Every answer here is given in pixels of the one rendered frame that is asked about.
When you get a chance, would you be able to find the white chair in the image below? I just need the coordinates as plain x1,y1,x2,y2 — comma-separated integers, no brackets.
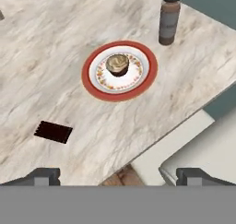
131,109,236,187

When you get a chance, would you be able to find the brown cinnamon bottle black cap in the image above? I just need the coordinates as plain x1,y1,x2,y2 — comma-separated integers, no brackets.
158,0,183,46

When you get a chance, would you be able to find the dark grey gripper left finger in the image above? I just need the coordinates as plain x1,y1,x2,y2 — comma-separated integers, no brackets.
0,167,62,187

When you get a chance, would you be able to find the chocolate cupcake with cream frosting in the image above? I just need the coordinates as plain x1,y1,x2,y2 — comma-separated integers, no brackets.
105,53,130,78

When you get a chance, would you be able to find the red rimmed floral plate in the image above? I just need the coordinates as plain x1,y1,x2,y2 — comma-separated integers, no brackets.
80,40,159,103

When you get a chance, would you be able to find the dark brown chocolate bar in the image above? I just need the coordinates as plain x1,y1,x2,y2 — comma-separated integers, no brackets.
33,120,74,145

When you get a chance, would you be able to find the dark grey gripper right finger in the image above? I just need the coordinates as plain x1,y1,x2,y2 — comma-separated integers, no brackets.
175,167,236,187

